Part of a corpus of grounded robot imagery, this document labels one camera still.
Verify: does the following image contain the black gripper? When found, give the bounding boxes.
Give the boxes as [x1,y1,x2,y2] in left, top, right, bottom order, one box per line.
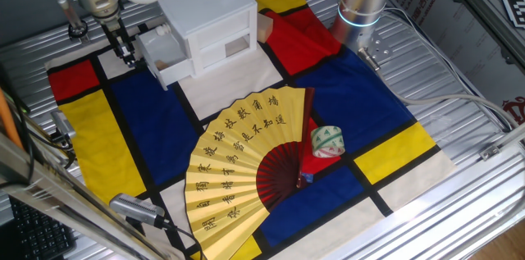
[100,13,139,69]

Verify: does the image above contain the white plastic drawer cabinet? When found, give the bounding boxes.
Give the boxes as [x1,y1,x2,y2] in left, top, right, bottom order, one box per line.
[157,0,258,79]

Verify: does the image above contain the colour block tablecloth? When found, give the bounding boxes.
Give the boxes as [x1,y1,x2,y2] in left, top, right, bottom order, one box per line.
[44,0,457,260]

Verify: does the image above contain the orange rod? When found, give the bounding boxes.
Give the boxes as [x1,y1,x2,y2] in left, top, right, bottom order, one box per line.
[0,87,24,150]

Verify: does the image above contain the tan wooden block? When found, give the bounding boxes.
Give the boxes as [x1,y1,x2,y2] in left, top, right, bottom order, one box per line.
[256,13,275,43]

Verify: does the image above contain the yellow paper folding fan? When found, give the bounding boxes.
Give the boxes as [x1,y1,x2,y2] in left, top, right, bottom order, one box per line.
[184,86,316,260]

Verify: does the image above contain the black keyboard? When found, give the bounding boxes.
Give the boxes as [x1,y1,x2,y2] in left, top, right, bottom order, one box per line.
[7,196,77,260]

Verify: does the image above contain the green printed tape roll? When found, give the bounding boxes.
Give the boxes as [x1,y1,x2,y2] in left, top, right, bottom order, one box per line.
[310,125,346,159]

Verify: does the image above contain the printed dark panel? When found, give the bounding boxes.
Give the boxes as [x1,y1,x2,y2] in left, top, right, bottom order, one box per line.
[387,0,525,125]

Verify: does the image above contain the black white fiducial marker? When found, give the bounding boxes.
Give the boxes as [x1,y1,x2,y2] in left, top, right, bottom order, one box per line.
[502,0,525,30]

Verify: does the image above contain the camera stand pole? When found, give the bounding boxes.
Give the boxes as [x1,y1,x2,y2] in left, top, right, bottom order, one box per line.
[34,0,89,43]

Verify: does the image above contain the grey mounted camera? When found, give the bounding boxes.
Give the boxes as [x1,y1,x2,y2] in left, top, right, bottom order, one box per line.
[49,109,78,143]

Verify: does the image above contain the aluminium frame bar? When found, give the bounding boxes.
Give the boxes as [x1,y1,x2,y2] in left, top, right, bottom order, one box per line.
[0,132,177,260]

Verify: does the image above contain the black camera cable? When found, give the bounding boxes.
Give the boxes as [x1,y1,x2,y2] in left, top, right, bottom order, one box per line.
[162,219,206,260]

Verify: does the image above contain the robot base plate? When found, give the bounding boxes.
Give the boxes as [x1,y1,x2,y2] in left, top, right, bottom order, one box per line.
[355,25,395,73]

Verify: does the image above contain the grey hose cable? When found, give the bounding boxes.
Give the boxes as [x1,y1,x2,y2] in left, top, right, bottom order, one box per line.
[357,46,525,130]

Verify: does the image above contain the metal bracket with rail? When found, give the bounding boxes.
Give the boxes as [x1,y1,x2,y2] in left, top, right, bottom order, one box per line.
[478,122,525,162]

